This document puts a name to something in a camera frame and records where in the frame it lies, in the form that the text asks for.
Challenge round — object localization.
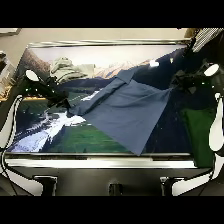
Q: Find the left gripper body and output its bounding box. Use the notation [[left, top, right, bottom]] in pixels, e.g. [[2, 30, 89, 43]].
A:
[[47, 91, 73, 113]]

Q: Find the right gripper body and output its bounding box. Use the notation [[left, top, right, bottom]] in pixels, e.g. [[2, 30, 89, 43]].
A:
[[170, 70, 198, 95]]

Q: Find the blue long-sleeved shirt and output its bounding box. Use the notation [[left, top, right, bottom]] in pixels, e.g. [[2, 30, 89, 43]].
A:
[[67, 68, 173, 157]]

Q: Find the grey-green folded garment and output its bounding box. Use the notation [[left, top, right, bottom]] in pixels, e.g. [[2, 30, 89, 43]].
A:
[[49, 56, 97, 84]]

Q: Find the striped garment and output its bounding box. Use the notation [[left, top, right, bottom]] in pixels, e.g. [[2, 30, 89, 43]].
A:
[[191, 27, 224, 54]]

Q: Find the dark green garment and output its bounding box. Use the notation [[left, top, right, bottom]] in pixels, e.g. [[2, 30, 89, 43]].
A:
[[180, 108, 217, 169]]

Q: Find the silver frame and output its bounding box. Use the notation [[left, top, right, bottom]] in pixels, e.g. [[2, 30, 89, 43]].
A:
[[0, 152, 224, 198]]

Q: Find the black cable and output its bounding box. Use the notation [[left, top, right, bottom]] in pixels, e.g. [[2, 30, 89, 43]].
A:
[[0, 95, 20, 197]]

